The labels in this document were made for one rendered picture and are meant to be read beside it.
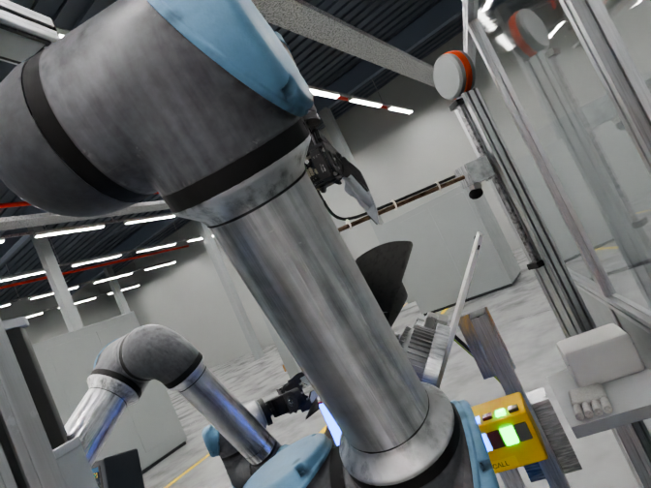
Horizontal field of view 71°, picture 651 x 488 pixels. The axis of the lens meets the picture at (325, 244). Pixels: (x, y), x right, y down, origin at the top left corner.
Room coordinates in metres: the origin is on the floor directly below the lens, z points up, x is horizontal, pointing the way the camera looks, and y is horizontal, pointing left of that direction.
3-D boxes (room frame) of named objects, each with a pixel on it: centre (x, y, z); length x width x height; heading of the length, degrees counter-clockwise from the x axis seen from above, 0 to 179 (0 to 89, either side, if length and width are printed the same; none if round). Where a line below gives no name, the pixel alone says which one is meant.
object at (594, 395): (1.19, -0.44, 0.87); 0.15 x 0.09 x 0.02; 157
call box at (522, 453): (0.88, -0.13, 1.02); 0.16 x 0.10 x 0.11; 73
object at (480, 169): (1.51, -0.56, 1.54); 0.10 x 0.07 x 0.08; 108
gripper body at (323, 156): (0.73, -0.04, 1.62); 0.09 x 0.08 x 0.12; 163
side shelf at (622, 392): (1.26, -0.52, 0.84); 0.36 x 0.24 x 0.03; 163
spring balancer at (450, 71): (1.54, -0.64, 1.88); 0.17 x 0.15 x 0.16; 163
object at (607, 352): (1.33, -0.57, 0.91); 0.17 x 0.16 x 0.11; 73
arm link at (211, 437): (1.16, 0.42, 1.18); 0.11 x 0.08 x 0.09; 110
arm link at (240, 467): (1.15, 0.41, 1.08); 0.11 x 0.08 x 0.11; 55
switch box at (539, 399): (1.43, -0.35, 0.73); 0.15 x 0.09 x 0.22; 73
